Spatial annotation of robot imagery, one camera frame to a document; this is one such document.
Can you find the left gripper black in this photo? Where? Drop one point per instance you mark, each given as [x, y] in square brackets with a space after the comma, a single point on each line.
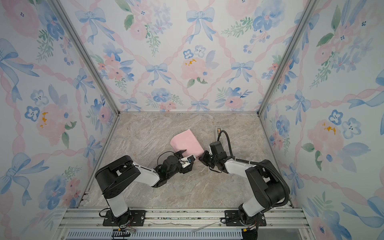
[178, 155]

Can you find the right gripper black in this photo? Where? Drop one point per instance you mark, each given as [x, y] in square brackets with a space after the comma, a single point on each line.
[203, 158]

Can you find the purple pink wrapping paper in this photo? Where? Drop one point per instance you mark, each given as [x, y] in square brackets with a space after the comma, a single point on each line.
[187, 141]

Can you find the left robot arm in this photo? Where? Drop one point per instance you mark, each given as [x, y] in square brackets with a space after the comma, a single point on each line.
[115, 177]

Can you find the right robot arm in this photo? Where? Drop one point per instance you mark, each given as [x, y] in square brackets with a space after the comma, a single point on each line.
[269, 188]

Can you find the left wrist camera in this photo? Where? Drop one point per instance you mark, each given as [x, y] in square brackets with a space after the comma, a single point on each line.
[185, 162]

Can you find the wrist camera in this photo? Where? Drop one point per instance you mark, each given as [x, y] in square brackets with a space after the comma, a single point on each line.
[217, 149]
[185, 162]

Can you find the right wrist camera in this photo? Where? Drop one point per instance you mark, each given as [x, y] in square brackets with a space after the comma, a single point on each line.
[217, 149]

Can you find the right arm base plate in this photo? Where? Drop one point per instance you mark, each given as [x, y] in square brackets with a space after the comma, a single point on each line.
[237, 218]

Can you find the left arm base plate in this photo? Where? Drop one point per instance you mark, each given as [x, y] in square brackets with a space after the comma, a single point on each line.
[134, 218]

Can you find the aluminium frame rail front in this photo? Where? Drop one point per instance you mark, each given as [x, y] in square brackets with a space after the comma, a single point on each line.
[145, 218]

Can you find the vented cable duct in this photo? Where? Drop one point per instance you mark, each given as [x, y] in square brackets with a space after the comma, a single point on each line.
[155, 234]

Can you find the right aluminium corner post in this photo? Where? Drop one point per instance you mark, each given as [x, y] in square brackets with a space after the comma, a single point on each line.
[291, 47]

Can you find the aluminium corner post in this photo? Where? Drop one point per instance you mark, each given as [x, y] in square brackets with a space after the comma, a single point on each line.
[64, 19]
[291, 47]

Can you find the left aluminium corner post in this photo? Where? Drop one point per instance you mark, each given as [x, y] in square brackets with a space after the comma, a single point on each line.
[64, 19]

